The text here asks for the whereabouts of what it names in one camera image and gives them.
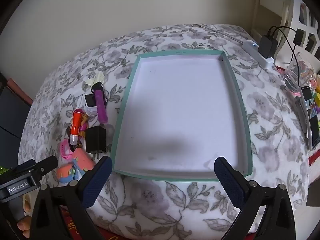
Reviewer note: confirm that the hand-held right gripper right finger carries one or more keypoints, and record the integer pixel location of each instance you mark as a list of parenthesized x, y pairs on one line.
[(229, 182)]

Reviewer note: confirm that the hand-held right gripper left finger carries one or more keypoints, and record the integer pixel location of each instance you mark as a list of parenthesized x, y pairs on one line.
[(98, 182)]

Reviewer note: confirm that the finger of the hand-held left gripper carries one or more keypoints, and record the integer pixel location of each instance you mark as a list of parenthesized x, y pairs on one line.
[(47, 166)]

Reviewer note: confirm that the orange blue plastic toy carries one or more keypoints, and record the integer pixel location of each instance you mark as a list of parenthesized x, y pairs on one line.
[(66, 173)]

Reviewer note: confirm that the pink blue plastic toy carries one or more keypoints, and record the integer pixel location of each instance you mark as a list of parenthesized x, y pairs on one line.
[(83, 160)]

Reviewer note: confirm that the orange tube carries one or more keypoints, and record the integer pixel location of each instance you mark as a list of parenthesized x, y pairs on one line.
[(76, 127)]

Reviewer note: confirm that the purple lighter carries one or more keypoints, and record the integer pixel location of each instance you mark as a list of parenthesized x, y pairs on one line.
[(101, 110)]

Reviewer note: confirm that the teal-rimmed white tray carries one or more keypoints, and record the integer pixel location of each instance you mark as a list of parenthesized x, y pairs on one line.
[(182, 110)]

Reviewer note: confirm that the black toy car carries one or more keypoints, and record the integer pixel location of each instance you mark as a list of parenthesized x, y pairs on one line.
[(98, 86)]

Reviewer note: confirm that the person's left hand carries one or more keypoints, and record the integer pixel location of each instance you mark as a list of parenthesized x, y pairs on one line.
[(25, 226)]

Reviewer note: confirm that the black charger plug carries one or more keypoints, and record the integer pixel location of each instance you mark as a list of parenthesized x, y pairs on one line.
[(95, 143)]

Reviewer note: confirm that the red printed cloth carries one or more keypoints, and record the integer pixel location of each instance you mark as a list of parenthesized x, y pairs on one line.
[(75, 226)]

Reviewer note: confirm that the dark cabinet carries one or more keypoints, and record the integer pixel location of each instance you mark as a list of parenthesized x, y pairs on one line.
[(12, 120)]

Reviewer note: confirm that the floral blanket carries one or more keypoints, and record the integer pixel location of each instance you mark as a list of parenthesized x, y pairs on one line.
[(175, 205)]

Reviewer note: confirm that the white charger plug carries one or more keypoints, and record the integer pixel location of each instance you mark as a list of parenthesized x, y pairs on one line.
[(89, 105)]

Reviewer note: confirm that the red white crochet mat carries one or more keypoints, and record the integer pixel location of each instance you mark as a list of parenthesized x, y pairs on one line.
[(314, 158)]

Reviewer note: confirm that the grey hair clip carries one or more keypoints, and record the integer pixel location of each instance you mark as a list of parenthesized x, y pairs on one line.
[(301, 120)]

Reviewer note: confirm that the cream hair claw clip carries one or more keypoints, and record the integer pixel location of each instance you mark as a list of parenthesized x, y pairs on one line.
[(93, 79)]

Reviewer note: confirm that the smartphone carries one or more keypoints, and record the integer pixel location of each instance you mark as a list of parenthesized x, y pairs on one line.
[(312, 120)]

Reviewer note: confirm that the white power strip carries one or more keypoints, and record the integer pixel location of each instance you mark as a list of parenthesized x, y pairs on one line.
[(260, 56)]

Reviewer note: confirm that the black power adapter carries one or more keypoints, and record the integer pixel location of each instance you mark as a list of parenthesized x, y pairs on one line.
[(267, 45)]

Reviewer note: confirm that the white shelf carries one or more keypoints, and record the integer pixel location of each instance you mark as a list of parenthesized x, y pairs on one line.
[(280, 10)]

